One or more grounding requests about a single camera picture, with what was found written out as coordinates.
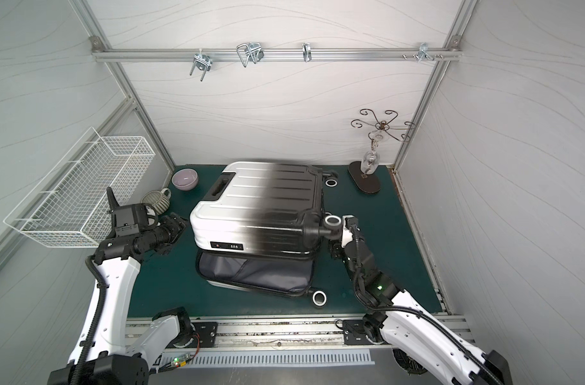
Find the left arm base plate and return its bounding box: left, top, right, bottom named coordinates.
left=167, top=321, right=218, bottom=349

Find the green table mat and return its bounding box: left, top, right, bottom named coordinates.
left=129, top=165, right=442, bottom=318

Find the small metal hook clamp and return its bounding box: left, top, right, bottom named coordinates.
left=302, top=43, right=312, bottom=63

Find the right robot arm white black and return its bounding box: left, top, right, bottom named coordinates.
left=324, top=215, right=513, bottom=384

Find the metal bracket clamp right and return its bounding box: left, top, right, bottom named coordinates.
left=402, top=43, right=444, bottom=63

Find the metal u-bolt clamp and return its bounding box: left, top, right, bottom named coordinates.
left=189, top=51, right=213, bottom=82
left=236, top=43, right=265, bottom=67

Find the white vent grille strip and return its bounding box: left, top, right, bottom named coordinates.
left=180, top=349, right=375, bottom=369

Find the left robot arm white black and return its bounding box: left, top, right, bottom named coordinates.
left=47, top=213, right=195, bottom=384

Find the metal U-bolt clamp left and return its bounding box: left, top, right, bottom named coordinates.
left=189, top=51, right=213, bottom=82

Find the white wire basket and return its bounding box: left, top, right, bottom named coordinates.
left=3, top=128, right=155, bottom=249

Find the purple ceramic bowl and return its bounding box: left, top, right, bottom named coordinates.
left=172, top=168, right=199, bottom=191

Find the left black base cable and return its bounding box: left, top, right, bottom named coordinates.
left=150, top=331, right=202, bottom=374

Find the aluminium cross rail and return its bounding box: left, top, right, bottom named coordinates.
left=92, top=46, right=462, bottom=64

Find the striped ceramic mug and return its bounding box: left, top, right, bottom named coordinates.
left=141, top=188, right=172, bottom=215

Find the clear wine glass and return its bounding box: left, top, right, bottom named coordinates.
left=360, top=130, right=384, bottom=176

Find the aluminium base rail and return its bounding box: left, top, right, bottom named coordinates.
left=123, top=313, right=477, bottom=355

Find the black metal hook stand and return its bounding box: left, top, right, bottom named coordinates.
left=348, top=108, right=416, bottom=195

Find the silver black hardshell suitcase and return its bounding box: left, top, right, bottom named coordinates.
left=190, top=161, right=343, bottom=308

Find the metal U-bolt clamp middle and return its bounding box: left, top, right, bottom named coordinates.
left=236, top=43, right=265, bottom=67

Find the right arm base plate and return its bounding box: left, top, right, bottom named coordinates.
left=336, top=319, right=382, bottom=346

